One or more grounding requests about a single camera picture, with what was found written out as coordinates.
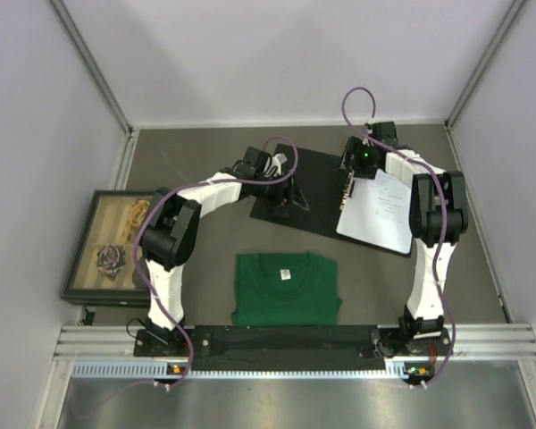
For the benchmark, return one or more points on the right aluminium corner post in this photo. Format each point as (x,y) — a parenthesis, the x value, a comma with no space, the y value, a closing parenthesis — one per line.
(509,20)

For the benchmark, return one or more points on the white printed paper stack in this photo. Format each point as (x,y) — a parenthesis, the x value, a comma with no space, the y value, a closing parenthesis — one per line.
(376,213)

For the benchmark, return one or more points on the white folder black inside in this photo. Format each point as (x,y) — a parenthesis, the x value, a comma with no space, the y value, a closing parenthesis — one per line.
(322,185)

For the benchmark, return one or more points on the green folded t-shirt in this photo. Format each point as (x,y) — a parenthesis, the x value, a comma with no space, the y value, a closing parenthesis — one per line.
(286,289)

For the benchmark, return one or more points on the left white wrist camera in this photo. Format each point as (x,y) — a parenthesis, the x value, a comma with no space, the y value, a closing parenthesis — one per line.
(274,165)

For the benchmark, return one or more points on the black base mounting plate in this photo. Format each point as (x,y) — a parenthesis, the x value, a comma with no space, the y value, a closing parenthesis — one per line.
(303,349)

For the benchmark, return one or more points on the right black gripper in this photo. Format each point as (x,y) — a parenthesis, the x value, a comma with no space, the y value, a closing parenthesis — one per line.
(354,147)

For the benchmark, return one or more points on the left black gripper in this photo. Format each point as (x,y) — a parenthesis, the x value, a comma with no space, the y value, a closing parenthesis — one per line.
(284,196)

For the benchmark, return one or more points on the aluminium front rail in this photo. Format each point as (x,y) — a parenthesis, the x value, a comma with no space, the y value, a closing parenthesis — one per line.
(473,342)

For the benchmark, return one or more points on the grey slotted cable duct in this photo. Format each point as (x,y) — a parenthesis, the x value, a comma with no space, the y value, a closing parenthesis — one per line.
(166,371)

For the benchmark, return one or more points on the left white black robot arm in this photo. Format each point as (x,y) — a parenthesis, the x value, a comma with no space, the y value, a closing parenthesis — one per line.
(168,235)

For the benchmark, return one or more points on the aluminium corner post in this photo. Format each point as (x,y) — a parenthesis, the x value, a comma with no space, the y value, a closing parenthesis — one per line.
(509,20)
(80,45)

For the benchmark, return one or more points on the black glass-lid display box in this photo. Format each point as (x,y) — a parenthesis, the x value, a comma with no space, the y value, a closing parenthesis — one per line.
(102,271)

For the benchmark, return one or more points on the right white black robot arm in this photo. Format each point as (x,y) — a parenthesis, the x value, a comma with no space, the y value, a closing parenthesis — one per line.
(438,216)

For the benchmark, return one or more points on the left aluminium corner post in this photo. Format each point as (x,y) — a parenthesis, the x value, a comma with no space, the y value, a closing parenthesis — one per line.
(80,45)

